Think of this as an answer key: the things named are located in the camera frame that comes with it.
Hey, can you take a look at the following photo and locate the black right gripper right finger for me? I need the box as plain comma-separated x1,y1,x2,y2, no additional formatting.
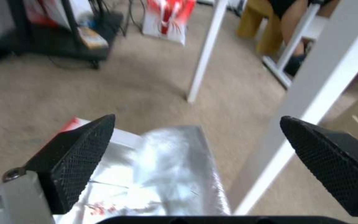
279,115,358,224

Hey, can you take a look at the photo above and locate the red and white poster board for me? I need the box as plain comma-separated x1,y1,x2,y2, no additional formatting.
22,0,74,29

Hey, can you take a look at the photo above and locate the person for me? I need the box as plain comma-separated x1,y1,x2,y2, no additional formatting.
266,0,340,76

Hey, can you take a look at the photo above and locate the black cable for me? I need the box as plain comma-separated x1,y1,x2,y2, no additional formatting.
116,0,145,38

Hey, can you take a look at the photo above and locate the yellow wooden stool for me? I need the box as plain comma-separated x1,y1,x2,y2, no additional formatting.
236,0,284,56

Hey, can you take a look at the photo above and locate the white desk frame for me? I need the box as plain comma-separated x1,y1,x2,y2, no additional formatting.
262,4,320,90

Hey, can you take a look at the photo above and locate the small orange printed box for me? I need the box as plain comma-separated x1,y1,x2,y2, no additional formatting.
76,27,109,49

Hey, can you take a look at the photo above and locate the black rolling stand base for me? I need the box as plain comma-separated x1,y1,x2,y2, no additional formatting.
0,10,124,70

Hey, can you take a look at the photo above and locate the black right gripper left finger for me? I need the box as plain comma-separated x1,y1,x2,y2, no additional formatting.
0,114,116,224

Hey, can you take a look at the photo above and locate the white table leg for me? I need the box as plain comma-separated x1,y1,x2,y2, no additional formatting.
187,0,228,103
233,15,358,216

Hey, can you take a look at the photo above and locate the red and white paper bag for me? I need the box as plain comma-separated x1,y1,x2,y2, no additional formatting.
142,0,196,45

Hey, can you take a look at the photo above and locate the silver foil food delivery bag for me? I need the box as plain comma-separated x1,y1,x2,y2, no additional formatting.
52,118,232,217

